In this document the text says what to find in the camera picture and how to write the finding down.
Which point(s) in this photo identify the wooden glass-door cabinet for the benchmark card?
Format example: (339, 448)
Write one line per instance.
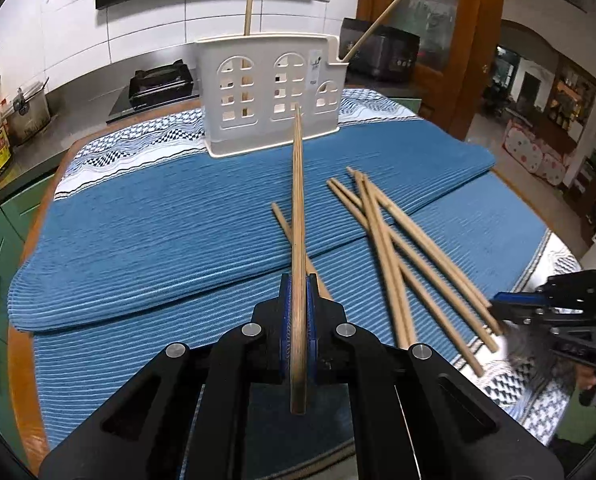
(477, 35)

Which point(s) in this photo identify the white plastic utensil holder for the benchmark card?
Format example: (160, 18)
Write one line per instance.
(265, 132)

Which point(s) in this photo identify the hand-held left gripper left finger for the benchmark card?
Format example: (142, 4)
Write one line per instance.
(285, 330)

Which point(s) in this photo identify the person's green clothing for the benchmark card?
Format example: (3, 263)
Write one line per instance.
(577, 430)

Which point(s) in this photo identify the blue white patterned cloth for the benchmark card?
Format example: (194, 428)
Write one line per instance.
(128, 145)

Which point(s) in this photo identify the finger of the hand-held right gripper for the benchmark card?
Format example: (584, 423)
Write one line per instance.
(532, 317)
(517, 301)

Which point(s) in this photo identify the steel cooking pot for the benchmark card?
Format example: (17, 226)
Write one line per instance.
(28, 115)

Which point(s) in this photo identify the black gas stove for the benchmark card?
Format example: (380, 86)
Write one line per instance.
(163, 85)

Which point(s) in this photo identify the wooden chopstick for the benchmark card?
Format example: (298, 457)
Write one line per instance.
(401, 305)
(452, 295)
(452, 278)
(452, 339)
(298, 210)
(249, 5)
(280, 217)
(377, 22)
(385, 285)

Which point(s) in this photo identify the white dotted playpen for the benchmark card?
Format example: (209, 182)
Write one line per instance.
(532, 155)

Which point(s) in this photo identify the green kitchen cabinets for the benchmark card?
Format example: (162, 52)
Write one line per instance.
(8, 240)

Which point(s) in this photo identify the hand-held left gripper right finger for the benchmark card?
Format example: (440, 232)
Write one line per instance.
(313, 340)

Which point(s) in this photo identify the black countertop appliance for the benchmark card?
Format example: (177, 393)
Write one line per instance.
(392, 55)

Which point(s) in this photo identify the wooden display shelf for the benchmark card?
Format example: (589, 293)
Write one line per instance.
(572, 95)

